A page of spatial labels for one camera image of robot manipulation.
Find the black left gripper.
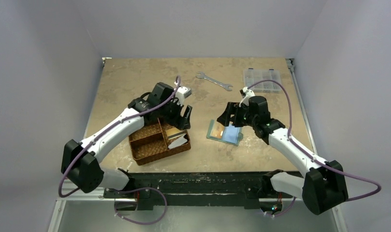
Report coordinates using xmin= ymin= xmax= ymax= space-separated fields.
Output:
xmin=159 ymin=97 xmax=191 ymax=130

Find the teal leather card holder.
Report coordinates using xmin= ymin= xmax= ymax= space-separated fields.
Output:
xmin=206 ymin=119 xmax=244 ymax=146

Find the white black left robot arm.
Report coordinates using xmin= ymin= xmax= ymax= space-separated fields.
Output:
xmin=61 ymin=82 xmax=192 ymax=198

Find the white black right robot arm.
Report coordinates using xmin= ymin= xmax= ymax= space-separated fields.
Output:
xmin=217 ymin=96 xmax=348 ymax=215

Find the stack of cards in basket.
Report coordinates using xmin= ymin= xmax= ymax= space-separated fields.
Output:
xmin=166 ymin=128 xmax=188 ymax=149

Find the brown woven divided basket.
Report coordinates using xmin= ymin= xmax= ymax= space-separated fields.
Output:
xmin=128 ymin=119 xmax=191 ymax=166

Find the silver open-end wrench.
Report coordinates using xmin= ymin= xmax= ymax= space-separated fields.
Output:
xmin=196 ymin=72 xmax=233 ymax=91

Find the clear plastic organizer box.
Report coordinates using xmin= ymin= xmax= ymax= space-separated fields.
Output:
xmin=243 ymin=68 xmax=282 ymax=93

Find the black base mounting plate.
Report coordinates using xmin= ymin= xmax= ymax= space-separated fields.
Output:
xmin=104 ymin=170 xmax=303 ymax=210

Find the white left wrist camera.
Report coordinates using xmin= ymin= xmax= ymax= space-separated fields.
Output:
xmin=175 ymin=86 xmax=192 ymax=106

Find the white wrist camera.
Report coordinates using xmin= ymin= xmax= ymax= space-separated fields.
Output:
xmin=175 ymin=86 xmax=192 ymax=106
xmin=239 ymin=87 xmax=255 ymax=106

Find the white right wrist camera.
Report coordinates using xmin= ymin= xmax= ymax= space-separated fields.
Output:
xmin=239 ymin=87 xmax=255 ymax=106

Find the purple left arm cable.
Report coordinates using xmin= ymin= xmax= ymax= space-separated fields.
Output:
xmin=58 ymin=75 xmax=182 ymax=225

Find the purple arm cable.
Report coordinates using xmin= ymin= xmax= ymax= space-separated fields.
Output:
xmin=58 ymin=75 xmax=182 ymax=225
xmin=246 ymin=79 xmax=382 ymax=218

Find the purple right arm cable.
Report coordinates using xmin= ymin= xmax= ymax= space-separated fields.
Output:
xmin=246 ymin=79 xmax=382 ymax=218

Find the aluminium frame rail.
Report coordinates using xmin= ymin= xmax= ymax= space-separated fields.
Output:
xmin=48 ymin=179 xmax=138 ymax=232

